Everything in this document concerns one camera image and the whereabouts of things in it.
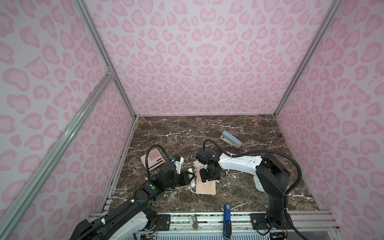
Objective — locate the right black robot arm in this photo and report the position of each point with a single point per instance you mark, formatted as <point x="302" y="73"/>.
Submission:
<point x="270" y="177"/>

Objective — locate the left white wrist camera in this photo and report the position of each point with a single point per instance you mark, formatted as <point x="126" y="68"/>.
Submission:
<point x="178" y="161"/>

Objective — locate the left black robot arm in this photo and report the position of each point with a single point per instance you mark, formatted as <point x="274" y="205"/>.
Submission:
<point x="136" y="213"/>

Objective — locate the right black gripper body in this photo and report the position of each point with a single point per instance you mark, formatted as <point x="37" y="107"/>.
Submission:
<point x="208" y="174"/>

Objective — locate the blue black clip tool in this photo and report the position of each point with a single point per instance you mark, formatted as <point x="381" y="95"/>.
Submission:
<point x="227" y="223"/>

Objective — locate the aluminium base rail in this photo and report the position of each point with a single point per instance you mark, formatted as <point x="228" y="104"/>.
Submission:
<point x="314" y="225"/>

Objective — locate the blue grey stapler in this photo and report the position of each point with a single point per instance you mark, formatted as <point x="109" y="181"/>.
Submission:
<point x="231" y="140"/>

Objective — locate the pink envelope with cream flap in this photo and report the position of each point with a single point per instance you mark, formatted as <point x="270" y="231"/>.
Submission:
<point x="207" y="188"/>

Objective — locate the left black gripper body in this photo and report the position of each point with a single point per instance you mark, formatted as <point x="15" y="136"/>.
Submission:
<point x="181" y="179"/>

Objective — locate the beige hanging tag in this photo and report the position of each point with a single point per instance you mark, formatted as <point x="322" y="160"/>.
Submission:
<point x="193" y="222"/>

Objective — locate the white glue stick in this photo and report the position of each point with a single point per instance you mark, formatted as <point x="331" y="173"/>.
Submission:
<point x="192" y="177"/>

